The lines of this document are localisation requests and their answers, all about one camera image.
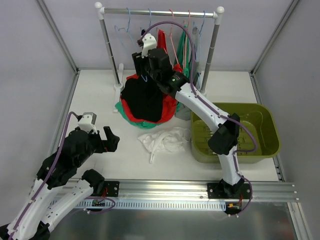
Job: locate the grey tank top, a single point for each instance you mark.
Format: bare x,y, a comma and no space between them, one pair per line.
187,71

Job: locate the black tank top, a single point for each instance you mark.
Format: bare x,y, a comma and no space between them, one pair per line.
143,100

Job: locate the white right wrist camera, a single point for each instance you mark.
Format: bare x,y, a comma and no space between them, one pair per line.
148,42

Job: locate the pink wire hanger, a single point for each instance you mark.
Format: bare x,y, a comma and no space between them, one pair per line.
173,45

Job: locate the green tank top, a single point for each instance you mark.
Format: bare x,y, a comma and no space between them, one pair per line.
142,103

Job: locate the white tank top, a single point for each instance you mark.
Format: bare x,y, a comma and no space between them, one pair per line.
172,140

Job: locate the olive green plastic basket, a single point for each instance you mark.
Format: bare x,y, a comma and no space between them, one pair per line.
255,117

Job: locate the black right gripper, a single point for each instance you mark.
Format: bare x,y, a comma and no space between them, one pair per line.
139,63

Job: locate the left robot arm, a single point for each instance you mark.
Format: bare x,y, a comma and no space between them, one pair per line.
38,218

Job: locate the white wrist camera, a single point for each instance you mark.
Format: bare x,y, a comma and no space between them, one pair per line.
87,123
148,42

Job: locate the salmon wire hanger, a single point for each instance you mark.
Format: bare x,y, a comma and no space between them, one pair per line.
185,45

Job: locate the white slotted cable duct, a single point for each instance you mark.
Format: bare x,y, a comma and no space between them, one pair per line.
135,204

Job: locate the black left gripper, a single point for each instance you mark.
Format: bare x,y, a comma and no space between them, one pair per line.
102,144

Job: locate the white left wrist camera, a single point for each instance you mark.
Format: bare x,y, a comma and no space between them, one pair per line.
87,123

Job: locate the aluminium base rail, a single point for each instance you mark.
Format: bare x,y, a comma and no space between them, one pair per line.
261,191

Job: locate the red tank top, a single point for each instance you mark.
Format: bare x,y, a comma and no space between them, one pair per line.
169,109

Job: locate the white silver clothes rack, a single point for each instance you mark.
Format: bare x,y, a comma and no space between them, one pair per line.
217,15

